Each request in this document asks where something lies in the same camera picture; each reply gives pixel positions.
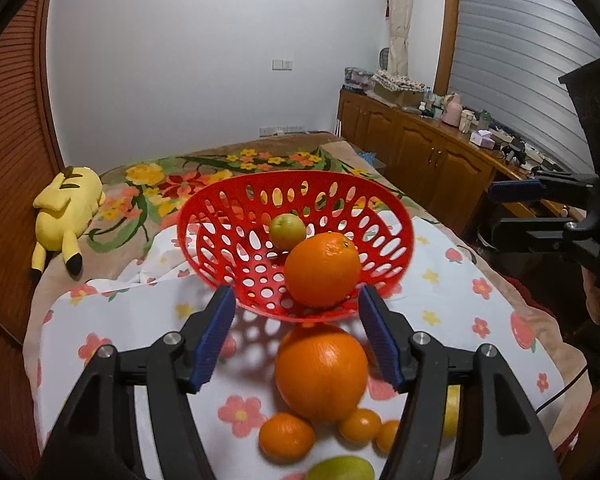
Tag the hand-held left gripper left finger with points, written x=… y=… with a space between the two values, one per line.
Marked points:
x=212 y=340

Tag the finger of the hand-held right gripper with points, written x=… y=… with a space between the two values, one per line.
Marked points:
x=530 y=235
x=515 y=191

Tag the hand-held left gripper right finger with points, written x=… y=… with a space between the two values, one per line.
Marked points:
x=377 y=335

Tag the large orange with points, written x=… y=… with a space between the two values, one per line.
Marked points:
x=322 y=372

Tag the mandarin orange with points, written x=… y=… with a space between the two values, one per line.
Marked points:
x=387 y=436
x=360 y=426
x=286 y=437

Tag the red perforated plastic basket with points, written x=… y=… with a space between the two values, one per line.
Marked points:
x=220 y=240

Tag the yellow-green citrus fruit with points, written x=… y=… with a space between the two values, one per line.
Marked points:
x=451 y=410

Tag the white flower-print cloth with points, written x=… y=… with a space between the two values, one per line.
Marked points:
x=240 y=360

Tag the pink box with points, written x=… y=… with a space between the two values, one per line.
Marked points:
x=482 y=138

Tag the cream bottle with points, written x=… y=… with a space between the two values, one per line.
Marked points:
x=466 y=121

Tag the pink kettle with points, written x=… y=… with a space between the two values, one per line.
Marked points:
x=451 y=108

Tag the wooden cabinet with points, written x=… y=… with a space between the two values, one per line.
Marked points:
x=410 y=150

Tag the grey window blinds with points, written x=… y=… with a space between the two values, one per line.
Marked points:
x=520 y=45

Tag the small green fruit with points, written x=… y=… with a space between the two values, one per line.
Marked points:
x=287 y=230

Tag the blue plastic bag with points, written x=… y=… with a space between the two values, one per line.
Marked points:
x=372 y=158

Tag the cardboard box with patterned cloth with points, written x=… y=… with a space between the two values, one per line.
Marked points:
x=397 y=87

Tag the small round fan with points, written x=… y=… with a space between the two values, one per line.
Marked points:
x=384 y=57

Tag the yellow plush toy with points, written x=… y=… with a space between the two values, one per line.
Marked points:
x=65 y=210

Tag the cream curtain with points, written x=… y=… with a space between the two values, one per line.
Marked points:
x=399 y=20

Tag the wooden louvered wardrobe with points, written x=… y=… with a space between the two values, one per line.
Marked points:
x=15 y=135

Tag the white wall outlet strip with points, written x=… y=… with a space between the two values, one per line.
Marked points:
x=285 y=130

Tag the white wall switch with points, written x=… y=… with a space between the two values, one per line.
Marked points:
x=282 y=64

